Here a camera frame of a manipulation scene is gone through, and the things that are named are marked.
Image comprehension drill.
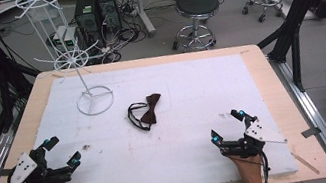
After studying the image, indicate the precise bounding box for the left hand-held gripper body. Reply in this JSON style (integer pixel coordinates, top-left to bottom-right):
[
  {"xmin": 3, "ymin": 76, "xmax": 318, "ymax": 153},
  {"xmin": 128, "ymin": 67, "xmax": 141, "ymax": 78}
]
[{"xmin": 0, "ymin": 142, "xmax": 77, "ymax": 183}]

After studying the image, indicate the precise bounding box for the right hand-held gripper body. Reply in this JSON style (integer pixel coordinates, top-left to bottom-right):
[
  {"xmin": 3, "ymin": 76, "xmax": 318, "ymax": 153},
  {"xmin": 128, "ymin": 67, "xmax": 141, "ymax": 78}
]
[{"xmin": 214, "ymin": 110, "xmax": 290, "ymax": 164}]

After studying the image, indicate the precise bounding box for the brown bow tie black strap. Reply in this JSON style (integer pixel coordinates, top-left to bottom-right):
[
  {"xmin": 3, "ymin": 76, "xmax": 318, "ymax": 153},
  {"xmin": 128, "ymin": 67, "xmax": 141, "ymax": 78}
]
[{"xmin": 124, "ymin": 92, "xmax": 167, "ymax": 135}]

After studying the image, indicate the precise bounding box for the white wire display rack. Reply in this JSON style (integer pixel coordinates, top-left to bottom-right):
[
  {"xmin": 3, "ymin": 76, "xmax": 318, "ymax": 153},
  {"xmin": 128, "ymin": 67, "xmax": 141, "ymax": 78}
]
[{"xmin": 12, "ymin": 0, "xmax": 118, "ymax": 127}]

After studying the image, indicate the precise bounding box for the person's right hand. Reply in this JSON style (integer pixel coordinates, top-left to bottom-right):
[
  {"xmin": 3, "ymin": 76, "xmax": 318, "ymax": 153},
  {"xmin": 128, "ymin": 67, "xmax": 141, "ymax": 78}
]
[{"xmin": 228, "ymin": 149, "xmax": 267, "ymax": 183}]

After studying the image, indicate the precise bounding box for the grey tape piece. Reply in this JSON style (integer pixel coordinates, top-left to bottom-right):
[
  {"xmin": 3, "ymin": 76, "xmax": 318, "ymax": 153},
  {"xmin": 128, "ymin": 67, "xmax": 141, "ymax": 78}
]
[
  {"xmin": 0, "ymin": 166, "xmax": 15, "ymax": 179},
  {"xmin": 300, "ymin": 126, "xmax": 323, "ymax": 140}
]

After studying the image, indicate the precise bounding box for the wooden table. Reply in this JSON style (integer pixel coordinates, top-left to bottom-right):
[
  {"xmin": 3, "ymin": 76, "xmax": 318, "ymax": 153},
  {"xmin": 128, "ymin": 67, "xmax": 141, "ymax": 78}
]
[{"xmin": 0, "ymin": 24, "xmax": 326, "ymax": 183}]

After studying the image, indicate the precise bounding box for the white foam mat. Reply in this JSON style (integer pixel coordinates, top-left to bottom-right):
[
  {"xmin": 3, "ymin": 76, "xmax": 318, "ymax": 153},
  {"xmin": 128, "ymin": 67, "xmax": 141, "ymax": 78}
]
[{"xmin": 6, "ymin": 39, "xmax": 300, "ymax": 183}]

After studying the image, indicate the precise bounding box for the beige tape strip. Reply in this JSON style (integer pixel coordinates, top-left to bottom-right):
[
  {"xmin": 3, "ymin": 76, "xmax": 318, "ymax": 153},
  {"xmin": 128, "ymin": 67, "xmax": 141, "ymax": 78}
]
[{"xmin": 291, "ymin": 147, "xmax": 321, "ymax": 180}]

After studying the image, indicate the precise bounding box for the small white box device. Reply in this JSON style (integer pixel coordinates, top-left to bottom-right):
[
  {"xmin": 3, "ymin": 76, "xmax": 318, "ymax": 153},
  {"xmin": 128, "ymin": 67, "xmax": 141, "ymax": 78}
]
[{"xmin": 50, "ymin": 22, "xmax": 82, "ymax": 54}]

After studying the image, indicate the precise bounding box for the black computer tower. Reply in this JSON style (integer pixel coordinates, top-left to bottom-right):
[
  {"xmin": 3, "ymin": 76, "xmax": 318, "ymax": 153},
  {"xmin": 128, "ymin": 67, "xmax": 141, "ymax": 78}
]
[
  {"xmin": 96, "ymin": 0, "xmax": 123, "ymax": 33},
  {"xmin": 71, "ymin": 0, "xmax": 107, "ymax": 51}
]

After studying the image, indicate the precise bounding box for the grey metal table leg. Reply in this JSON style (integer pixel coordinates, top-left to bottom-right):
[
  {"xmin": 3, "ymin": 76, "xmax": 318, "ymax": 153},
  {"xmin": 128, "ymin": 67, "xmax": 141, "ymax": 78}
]
[{"xmin": 134, "ymin": 0, "xmax": 158, "ymax": 39}]

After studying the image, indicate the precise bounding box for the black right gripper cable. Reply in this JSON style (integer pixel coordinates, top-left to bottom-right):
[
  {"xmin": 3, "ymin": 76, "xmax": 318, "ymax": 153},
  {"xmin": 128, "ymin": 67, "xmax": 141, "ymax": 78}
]
[{"xmin": 228, "ymin": 142, "xmax": 275, "ymax": 183}]

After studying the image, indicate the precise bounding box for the tangle of floor cables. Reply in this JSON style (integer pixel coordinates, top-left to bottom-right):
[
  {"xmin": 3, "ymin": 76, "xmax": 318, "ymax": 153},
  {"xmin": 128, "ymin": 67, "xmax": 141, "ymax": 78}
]
[{"xmin": 89, "ymin": 0, "xmax": 150, "ymax": 66}]

